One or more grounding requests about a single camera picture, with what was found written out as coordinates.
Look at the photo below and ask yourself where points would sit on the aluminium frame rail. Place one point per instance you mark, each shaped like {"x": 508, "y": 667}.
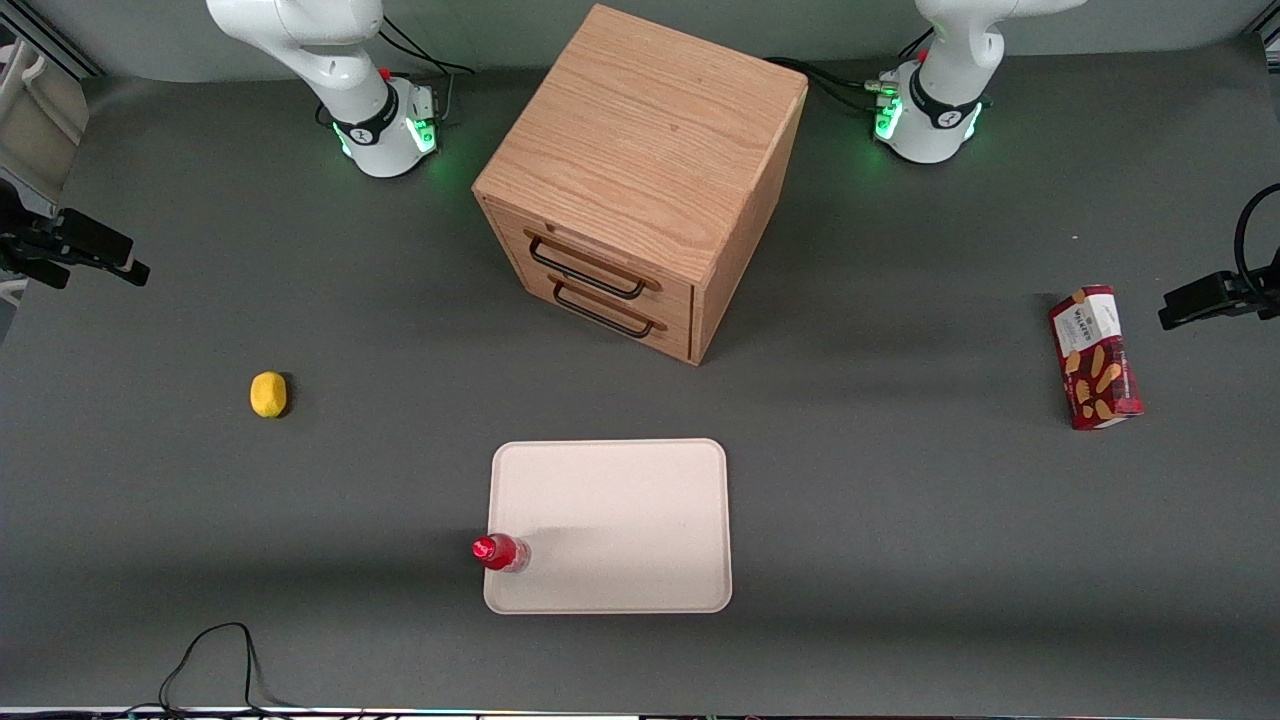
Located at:
{"x": 60, "y": 45}
{"x": 1270, "y": 40}

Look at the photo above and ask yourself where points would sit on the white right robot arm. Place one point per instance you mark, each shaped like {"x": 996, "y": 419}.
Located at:
{"x": 360, "y": 95}

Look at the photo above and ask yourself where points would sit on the red wafer box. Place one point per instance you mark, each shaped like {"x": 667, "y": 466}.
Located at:
{"x": 1097, "y": 360}

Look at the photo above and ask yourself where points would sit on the beige plastic container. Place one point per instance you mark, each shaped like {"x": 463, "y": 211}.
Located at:
{"x": 45, "y": 110}

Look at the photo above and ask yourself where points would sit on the yellow lemon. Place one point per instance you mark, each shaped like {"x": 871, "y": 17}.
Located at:
{"x": 268, "y": 394}

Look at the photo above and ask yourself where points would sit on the beige rectangular tray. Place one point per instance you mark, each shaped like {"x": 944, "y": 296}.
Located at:
{"x": 620, "y": 520}

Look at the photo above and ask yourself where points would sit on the wooden drawer front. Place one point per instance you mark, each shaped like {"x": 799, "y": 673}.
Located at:
{"x": 600, "y": 255}
{"x": 660, "y": 335}

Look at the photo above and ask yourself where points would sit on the oak wood drawer cabinet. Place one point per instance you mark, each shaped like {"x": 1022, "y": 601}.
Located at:
{"x": 640, "y": 130}

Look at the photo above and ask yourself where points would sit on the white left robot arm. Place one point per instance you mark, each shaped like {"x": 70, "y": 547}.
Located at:
{"x": 940, "y": 110}

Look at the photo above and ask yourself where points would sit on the red coke bottle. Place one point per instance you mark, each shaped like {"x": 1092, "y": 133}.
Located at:
{"x": 498, "y": 552}

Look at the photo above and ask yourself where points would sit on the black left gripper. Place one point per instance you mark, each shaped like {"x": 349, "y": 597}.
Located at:
{"x": 1243, "y": 291}

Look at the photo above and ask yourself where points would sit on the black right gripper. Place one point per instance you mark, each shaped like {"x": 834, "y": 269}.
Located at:
{"x": 28, "y": 247}

